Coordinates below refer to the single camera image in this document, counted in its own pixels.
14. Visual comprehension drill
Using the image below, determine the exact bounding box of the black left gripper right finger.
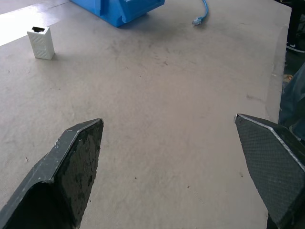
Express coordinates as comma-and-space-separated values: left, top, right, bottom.
234, 114, 305, 229

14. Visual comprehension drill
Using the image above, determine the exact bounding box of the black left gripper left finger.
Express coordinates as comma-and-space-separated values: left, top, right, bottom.
0, 118, 104, 229

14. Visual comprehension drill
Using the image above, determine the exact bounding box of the white ethernet coupler block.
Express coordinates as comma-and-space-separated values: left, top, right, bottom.
27, 26, 55, 60

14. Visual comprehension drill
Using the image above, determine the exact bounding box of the person in blue jeans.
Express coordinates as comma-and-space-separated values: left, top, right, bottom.
278, 62, 305, 141

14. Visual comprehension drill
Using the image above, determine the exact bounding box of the black and white shoe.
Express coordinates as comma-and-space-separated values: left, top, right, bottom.
285, 41, 305, 54

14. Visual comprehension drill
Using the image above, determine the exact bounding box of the blue plastic bin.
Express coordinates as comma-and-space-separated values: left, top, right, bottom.
71, 0, 165, 28

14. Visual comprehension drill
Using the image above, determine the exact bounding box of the blue Ethernet cable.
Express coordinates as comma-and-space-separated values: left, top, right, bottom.
192, 0, 210, 27

